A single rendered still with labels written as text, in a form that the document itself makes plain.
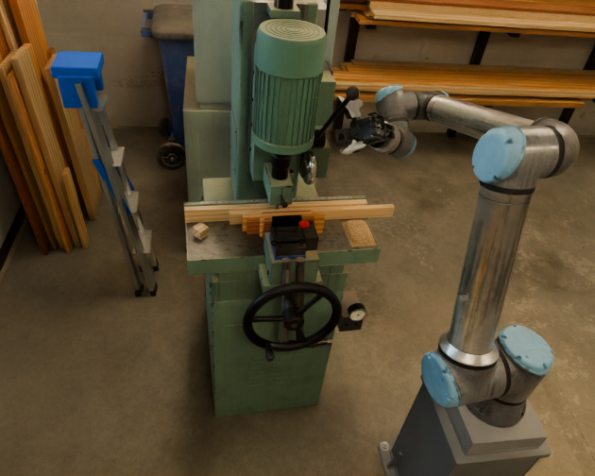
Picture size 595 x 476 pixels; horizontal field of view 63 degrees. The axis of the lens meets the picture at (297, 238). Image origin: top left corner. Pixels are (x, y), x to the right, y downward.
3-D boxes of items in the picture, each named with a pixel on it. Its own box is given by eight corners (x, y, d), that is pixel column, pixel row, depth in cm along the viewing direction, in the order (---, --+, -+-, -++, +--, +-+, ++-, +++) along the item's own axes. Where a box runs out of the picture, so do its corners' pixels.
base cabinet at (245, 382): (212, 419, 200) (210, 303, 154) (205, 312, 242) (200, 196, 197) (318, 405, 210) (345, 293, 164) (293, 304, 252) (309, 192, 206)
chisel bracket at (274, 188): (269, 210, 149) (270, 186, 144) (263, 183, 159) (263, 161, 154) (292, 209, 151) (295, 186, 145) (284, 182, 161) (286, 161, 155)
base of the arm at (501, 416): (511, 373, 156) (523, 354, 150) (533, 429, 142) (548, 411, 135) (453, 369, 154) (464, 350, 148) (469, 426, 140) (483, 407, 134)
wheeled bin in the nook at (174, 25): (154, 175, 328) (138, 26, 265) (156, 135, 368) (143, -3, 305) (249, 173, 341) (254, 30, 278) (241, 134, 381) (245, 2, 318)
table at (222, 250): (187, 298, 138) (186, 284, 134) (184, 229, 160) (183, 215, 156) (387, 282, 150) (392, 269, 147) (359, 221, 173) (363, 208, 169)
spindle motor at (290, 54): (256, 157, 132) (262, 40, 112) (248, 126, 145) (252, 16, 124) (319, 156, 135) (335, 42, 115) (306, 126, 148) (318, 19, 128)
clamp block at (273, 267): (268, 285, 141) (270, 263, 135) (262, 254, 150) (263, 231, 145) (317, 281, 144) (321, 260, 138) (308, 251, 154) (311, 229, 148)
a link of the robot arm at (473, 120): (615, 128, 103) (438, 84, 161) (568, 131, 99) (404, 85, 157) (599, 181, 108) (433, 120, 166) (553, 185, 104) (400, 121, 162)
